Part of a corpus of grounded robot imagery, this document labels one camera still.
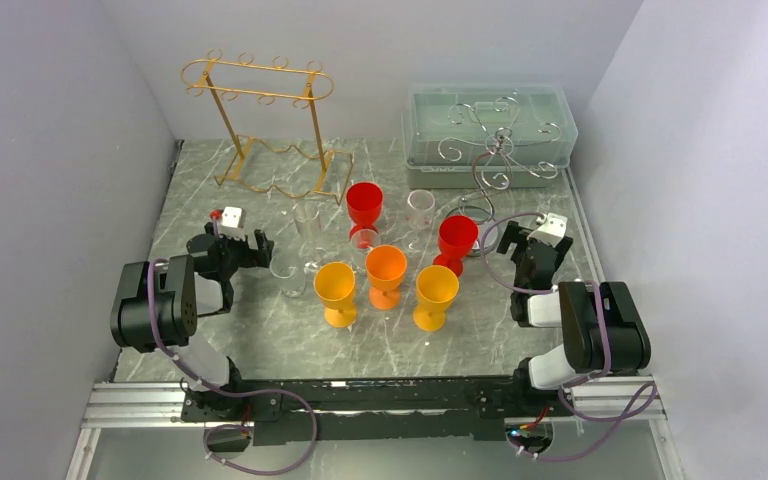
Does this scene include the tall clear flute glass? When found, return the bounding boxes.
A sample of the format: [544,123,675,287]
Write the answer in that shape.
[292,201,328,273]

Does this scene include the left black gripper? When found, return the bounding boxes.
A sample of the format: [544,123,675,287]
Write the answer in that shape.
[206,222,273,279]

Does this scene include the clear glass with red dots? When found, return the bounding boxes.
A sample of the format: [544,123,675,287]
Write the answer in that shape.
[406,189,436,253]

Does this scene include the silver wire glass rack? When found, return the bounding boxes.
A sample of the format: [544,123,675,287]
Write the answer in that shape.
[447,96,560,233]

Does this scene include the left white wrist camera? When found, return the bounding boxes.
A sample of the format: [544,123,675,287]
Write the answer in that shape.
[217,207,246,240]

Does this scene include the clear plastic storage box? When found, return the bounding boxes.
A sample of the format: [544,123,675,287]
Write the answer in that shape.
[402,84,578,191]

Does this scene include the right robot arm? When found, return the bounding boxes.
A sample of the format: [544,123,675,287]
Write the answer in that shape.
[497,216,652,415]

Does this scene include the yellow goblet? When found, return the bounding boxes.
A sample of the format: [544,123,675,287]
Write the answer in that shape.
[413,265,459,332]
[313,262,357,328]

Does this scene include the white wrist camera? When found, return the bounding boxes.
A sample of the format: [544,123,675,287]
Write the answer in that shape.
[217,207,246,240]
[527,213,568,247]

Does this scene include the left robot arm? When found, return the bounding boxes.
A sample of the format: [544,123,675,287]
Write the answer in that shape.
[110,224,275,420]

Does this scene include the red goblet right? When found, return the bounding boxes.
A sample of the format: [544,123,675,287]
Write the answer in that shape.
[433,215,479,277]

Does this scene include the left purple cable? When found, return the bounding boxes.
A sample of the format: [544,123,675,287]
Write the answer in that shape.
[146,258,320,478]

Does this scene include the clear stemless glass front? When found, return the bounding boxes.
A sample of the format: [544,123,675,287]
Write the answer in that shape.
[269,252,306,298]

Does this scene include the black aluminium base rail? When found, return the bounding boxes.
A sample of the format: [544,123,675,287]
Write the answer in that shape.
[81,374,668,446]

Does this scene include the orange goblet centre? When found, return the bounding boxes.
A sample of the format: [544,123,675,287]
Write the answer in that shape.
[365,245,407,310]

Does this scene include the red goblet back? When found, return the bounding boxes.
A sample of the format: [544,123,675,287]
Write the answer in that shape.
[346,182,383,237]

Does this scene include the red goblet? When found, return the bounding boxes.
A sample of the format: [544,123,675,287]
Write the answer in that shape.
[433,215,479,277]
[346,182,383,237]

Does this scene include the gold wire glass rack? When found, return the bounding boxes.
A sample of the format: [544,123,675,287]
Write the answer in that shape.
[180,49,355,205]

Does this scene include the clear ribbed wine glass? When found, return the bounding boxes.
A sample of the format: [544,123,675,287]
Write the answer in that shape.
[350,228,380,275]

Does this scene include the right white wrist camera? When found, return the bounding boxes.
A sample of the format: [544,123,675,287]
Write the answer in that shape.
[527,213,568,247]

